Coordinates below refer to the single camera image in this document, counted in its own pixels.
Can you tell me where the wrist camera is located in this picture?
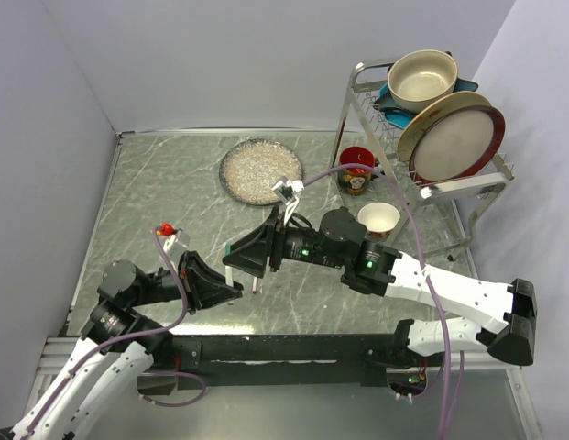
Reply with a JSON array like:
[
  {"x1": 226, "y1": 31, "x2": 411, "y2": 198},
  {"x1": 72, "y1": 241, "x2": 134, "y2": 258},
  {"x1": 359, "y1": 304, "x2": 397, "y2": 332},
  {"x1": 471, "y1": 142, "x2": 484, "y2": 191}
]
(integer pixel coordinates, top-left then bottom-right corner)
[
  {"x1": 157, "y1": 223, "x2": 191, "y2": 264},
  {"x1": 272, "y1": 177, "x2": 304, "y2": 225}
]

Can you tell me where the purple cable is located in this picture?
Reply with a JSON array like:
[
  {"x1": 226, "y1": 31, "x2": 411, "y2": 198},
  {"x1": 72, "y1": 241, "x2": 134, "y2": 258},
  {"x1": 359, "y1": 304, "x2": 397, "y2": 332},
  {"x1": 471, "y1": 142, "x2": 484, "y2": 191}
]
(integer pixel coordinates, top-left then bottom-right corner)
[
  {"x1": 17, "y1": 226, "x2": 207, "y2": 440},
  {"x1": 300, "y1": 164, "x2": 466, "y2": 440}
]

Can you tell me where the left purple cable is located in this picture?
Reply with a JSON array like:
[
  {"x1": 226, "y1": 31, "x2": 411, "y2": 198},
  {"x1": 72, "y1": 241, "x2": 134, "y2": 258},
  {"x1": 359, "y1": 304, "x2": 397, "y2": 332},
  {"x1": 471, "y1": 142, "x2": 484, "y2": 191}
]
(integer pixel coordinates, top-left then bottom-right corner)
[{"x1": 17, "y1": 226, "x2": 207, "y2": 440}]

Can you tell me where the large beige bowl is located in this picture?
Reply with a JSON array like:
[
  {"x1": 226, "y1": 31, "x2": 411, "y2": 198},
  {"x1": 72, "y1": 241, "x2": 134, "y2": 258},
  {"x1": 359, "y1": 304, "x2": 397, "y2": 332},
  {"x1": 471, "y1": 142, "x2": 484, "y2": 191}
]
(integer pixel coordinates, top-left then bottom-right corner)
[{"x1": 387, "y1": 49, "x2": 459, "y2": 114}]

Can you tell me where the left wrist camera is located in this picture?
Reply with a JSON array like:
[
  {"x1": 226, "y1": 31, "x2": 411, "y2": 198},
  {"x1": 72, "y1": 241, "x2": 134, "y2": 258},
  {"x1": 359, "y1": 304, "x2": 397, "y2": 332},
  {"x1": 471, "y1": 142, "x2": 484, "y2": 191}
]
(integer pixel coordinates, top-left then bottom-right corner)
[{"x1": 157, "y1": 223, "x2": 191, "y2": 264}]

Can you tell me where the speckled round plate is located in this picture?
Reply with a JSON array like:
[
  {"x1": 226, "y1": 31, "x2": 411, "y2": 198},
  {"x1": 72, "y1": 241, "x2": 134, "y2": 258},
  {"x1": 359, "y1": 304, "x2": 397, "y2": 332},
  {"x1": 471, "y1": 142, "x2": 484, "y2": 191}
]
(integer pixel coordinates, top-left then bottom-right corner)
[{"x1": 219, "y1": 138, "x2": 303, "y2": 206}]

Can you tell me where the red rimmed plate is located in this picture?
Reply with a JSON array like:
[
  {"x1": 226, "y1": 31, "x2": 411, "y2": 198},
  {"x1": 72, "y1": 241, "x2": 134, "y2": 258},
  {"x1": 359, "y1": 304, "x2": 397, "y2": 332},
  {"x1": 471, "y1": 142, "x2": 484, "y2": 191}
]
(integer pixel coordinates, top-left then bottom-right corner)
[{"x1": 409, "y1": 105, "x2": 506, "y2": 184}]

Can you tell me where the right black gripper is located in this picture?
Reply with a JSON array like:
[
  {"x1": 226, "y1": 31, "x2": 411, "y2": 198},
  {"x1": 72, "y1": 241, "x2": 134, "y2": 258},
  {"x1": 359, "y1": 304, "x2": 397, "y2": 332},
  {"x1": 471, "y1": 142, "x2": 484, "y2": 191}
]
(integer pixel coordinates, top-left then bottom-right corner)
[{"x1": 223, "y1": 203, "x2": 346, "y2": 278}]

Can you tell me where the small white cup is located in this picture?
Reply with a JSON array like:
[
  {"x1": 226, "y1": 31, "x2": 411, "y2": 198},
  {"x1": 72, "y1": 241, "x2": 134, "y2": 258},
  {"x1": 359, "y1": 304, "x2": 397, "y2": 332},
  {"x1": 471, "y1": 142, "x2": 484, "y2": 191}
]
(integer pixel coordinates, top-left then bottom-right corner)
[{"x1": 357, "y1": 202, "x2": 400, "y2": 239}]

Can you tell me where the red skull mug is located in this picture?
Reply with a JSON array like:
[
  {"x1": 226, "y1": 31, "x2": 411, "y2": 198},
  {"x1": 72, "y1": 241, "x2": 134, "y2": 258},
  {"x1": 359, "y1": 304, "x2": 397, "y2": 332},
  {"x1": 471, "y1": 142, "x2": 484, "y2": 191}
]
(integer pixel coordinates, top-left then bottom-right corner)
[{"x1": 337, "y1": 146, "x2": 384, "y2": 196}]

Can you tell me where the blue dish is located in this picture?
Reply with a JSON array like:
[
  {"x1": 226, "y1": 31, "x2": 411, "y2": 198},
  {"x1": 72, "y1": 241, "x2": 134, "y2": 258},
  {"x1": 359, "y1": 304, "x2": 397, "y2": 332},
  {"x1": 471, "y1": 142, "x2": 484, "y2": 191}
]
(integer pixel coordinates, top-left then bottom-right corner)
[{"x1": 372, "y1": 78, "x2": 479, "y2": 129}]

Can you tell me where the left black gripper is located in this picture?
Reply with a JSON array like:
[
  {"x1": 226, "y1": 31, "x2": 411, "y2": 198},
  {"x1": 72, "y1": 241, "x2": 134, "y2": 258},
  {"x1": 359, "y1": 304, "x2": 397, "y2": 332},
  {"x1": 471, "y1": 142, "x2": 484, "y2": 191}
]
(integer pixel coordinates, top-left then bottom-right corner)
[{"x1": 129, "y1": 248, "x2": 242, "y2": 313}]

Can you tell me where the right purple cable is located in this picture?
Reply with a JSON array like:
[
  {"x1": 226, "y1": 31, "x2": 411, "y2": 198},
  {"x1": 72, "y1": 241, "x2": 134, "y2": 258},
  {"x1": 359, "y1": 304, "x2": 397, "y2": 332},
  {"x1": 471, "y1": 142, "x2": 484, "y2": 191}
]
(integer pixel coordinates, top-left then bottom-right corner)
[{"x1": 300, "y1": 164, "x2": 466, "y2": 440}]

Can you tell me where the beige dinner plate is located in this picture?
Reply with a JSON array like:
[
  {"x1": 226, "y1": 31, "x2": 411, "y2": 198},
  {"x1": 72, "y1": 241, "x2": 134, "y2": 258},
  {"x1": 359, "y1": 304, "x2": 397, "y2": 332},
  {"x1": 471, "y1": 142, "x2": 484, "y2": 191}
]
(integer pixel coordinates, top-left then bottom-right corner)
[{"x1": 397, "y1": 91, "x2": 491, "y2": 164}]

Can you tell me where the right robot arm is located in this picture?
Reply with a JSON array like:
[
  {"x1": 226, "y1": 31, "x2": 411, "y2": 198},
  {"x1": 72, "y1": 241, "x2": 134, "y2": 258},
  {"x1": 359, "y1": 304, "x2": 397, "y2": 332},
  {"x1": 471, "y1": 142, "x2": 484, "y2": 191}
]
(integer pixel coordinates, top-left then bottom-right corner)
[{"x1": 223, "y1": 207, "x2": 537, "y2": 367}]

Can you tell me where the white pen green tip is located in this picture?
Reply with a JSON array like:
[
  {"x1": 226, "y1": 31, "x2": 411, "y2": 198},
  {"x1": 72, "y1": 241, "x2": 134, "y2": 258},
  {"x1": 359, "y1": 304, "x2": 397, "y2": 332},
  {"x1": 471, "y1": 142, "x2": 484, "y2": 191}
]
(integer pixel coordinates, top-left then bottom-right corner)
[{"x1": 225, "y1": 266, "x2": 234, "y2": 287}]

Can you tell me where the black base beam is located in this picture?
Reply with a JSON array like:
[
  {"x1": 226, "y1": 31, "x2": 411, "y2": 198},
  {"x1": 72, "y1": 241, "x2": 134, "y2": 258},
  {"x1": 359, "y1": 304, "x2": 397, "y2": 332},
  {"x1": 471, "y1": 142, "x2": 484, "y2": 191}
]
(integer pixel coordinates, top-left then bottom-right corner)
[{"x1": 127, "y1": 334, "x2": 450, "y2": 395}]

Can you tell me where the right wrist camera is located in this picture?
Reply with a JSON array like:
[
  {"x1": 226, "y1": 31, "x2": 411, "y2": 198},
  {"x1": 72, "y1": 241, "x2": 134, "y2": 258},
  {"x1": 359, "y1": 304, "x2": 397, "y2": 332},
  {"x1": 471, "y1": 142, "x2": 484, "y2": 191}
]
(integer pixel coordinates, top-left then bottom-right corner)
[{"x1": 272, "y1": 177, "x2": 304, "y2": 225}]

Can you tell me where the metal dish rack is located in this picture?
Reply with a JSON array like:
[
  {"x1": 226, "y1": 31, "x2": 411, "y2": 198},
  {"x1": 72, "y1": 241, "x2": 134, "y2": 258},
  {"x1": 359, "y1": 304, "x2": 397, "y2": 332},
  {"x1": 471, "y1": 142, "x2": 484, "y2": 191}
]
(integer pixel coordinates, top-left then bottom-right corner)
[{"x1": 330, "y1": 59, "x2": 514, "y2": 261}]

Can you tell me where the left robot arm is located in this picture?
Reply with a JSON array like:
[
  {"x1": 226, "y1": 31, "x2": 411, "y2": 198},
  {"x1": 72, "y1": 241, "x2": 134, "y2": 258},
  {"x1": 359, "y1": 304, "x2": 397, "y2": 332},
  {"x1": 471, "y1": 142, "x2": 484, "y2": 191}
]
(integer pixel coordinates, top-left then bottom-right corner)
[{"x1": 0, "y1": 251, "x2": 244, "y2": 439}]

